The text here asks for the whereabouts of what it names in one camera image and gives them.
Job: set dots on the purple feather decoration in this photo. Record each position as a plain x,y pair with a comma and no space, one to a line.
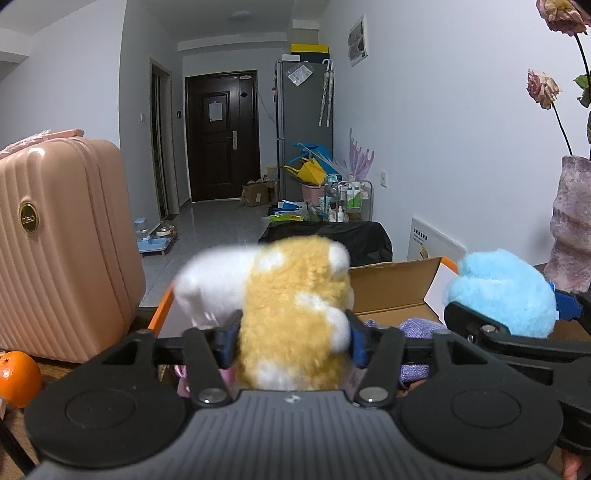
360,159

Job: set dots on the pink bucket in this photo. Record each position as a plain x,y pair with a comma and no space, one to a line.
311,194

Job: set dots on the pink satin scrunchie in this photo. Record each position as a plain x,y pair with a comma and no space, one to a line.
182,383

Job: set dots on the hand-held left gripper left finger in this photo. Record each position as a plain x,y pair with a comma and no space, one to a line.
226,344

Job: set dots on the dark brown entrance door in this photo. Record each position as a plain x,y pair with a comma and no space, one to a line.
221,138

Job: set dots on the side room door frame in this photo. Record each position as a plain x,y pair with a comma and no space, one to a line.
161,138

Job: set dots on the orange fruit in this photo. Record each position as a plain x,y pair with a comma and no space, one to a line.
18,378

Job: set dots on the blue folded rack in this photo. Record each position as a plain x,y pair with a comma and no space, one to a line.
314,150

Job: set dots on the yellow flat box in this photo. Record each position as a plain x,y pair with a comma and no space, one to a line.
309,49

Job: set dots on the hanging white umbrellas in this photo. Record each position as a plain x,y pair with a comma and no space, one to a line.
327,92

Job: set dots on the grey refrigerator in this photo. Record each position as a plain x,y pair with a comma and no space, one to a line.
300,120

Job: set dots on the red cardboard box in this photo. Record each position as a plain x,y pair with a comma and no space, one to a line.
392,290

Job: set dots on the pink textured vase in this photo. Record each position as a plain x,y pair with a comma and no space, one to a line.
572,221

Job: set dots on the brown cardboard box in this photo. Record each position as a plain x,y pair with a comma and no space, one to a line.
256,194

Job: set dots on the pile of books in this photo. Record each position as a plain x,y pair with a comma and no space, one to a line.
288,212

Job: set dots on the black cloth bag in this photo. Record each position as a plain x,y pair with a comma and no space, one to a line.
351,240

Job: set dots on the purple knitted cloth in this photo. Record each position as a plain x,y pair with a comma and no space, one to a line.
420,328

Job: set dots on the bunch of dried roses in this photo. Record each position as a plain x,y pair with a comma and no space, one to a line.
545,87

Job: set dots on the blue pet feeder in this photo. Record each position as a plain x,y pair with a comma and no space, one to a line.
154,240

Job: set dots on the light blue plush toy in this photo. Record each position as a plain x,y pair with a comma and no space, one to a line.
503,290

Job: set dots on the white flat carton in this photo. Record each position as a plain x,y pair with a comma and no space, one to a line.
429,242

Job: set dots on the pink ribbed suitcase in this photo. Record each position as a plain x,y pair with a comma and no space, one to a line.
64,249

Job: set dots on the yellow and white plush toy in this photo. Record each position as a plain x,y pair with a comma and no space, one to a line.
286,314

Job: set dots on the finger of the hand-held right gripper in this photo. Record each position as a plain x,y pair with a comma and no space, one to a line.
570,304
531,353

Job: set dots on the white wall panel box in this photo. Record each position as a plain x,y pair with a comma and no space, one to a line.
358,40

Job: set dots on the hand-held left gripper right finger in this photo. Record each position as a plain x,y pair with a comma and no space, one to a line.
358,346

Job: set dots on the metal cart with bottles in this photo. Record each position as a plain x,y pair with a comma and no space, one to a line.
351,201

